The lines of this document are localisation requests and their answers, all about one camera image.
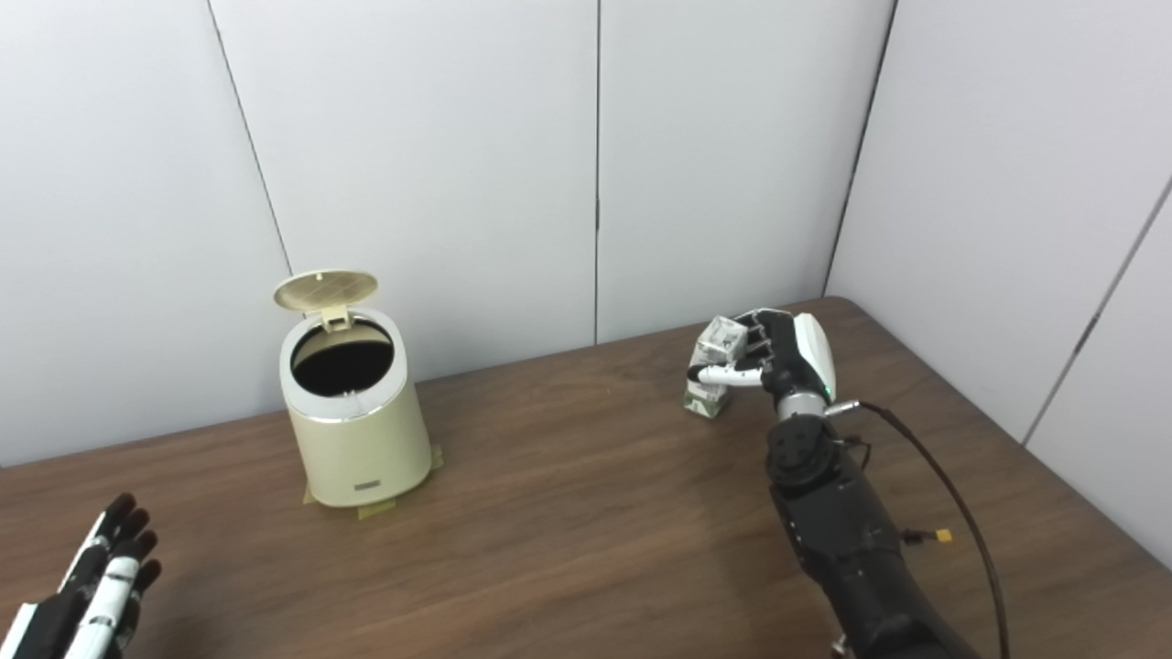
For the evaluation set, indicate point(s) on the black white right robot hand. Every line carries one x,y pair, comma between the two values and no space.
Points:
792,352

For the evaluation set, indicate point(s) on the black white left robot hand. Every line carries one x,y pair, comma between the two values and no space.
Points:
78,595

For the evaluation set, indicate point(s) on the white green milk carton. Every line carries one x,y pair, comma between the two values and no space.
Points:
716,346

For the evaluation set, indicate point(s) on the cream round bin lid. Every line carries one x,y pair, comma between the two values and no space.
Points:
325,288

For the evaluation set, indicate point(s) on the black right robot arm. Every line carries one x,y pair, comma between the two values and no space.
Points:
851,531

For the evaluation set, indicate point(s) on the cream-colored round bin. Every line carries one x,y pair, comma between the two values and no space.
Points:
362,439

